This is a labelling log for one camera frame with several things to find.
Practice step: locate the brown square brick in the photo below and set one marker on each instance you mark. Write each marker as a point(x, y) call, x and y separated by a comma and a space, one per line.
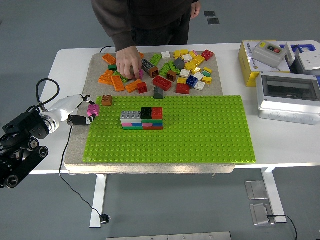
point(171, 75)
point(107, 100)
point(154, 71)

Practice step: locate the person's right forearm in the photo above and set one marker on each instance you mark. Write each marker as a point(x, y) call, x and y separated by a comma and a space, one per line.
point(117, 25)

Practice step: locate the grey-brown mat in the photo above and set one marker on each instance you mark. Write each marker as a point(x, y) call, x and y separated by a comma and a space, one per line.
point(150, 168)

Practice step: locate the yellow square brick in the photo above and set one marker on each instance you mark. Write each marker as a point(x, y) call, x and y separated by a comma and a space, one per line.
point(184, 52)
point(207, 80)
point(177, 53)
point(198, 59)
point(196, 70)
point(190, 65)
point(207, 70)
point(192, 54)
point(181, 80)

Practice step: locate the red long thin brick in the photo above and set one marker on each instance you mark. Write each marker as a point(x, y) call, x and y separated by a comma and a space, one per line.
point(152, 127)

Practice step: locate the lime two-by-four brick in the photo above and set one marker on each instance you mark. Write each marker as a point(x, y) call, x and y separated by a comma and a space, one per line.
point(173, 66)
point(117, 74)
point(165, 68)
point(155, 59)

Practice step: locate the person's left hand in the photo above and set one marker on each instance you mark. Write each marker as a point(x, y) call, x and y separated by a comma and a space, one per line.
point(195, 9)

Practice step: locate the orange two-by-four brick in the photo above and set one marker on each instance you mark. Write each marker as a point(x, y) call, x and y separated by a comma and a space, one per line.
point(142, 55)
point(106, 77)
point(109, 59)
point(117, 83)
point(131, 86)

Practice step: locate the pink thin brick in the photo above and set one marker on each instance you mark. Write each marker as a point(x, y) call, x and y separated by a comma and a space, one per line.
point(147, 124)
point(127, 124)

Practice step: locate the pink square brick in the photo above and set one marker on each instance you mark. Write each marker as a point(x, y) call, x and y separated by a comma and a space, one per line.
point(93, 109)
point(141, 74)

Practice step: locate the black floor cover plate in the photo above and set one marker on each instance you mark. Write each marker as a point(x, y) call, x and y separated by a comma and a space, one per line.
point(209, 14)
point(213, 21)

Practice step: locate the grey push-button switch box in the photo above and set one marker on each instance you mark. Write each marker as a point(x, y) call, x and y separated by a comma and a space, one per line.
point(265, 56)

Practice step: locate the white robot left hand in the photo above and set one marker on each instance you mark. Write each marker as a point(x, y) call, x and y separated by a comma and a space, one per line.
point(63, 106)

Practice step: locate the green long thin brick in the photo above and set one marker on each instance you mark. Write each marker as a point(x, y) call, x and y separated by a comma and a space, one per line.
point(152, 121)

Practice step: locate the grey plastic box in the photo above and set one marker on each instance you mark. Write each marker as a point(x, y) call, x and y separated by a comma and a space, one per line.
point(297, 66)

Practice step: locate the small dark green brick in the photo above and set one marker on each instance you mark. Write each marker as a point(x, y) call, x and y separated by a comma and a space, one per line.
point(112, 67)

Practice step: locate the dark grey slope brick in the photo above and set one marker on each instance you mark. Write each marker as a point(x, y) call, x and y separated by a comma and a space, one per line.
point(158, 92)
point(179, 63)

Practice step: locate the white square brick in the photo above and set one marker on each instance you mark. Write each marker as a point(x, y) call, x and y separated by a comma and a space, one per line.
point(165, 55)
point(187, 58)
point(198, 75)
point(184, 73)
point(199, 85)

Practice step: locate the grey enclosure with clear lid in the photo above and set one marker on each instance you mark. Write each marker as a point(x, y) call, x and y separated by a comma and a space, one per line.
point(282, 110)

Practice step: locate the long grey metal plate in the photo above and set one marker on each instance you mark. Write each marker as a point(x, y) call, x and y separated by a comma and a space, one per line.
point(175, 236)

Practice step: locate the blue thin brick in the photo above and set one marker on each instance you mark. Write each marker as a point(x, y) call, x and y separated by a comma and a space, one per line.
point(137, 124)
point(157, 124)

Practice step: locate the white wall socket plate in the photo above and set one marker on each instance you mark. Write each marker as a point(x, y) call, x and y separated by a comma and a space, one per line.
point(310, 61)

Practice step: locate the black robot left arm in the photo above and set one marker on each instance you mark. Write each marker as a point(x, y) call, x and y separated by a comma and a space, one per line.
point(25, 122)

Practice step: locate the dark green thin brick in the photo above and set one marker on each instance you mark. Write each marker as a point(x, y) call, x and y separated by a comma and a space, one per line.
point(132, 127)

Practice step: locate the person's right hand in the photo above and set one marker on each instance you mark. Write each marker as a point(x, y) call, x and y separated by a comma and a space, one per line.
point(128, 63)

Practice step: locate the black square brick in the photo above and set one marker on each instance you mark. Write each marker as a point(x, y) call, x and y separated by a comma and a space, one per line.
point(146, 112)

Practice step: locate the yellow cardboard box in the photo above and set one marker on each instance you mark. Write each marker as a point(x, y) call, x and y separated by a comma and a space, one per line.
point(243, 65)

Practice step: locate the grey metal floor plate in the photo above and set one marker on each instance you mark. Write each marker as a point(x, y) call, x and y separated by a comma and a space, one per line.
point(256, 190)
point(260, 214)

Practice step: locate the green and white brick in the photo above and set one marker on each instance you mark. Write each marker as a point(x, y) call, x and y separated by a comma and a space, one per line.
point(206, 73)

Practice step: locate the red square brick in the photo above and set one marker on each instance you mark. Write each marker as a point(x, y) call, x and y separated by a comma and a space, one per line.
point(157, 113)
point(207, 55)
point(142, 87)

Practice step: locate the green studded baseplate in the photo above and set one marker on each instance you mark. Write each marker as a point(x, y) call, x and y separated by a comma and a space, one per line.
point(187, 135)

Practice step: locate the person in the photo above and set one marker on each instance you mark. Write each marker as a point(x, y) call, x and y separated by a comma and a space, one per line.
point(160, 20)

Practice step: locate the white table leg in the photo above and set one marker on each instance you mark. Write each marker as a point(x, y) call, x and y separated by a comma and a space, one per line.
point(98, 200)
point(271, 190)

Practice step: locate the small pink brick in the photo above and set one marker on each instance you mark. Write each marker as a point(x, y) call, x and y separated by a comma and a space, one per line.
point(195, 52)

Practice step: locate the blue square brick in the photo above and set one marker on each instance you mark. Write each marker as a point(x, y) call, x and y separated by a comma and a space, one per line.
point(192, 81)

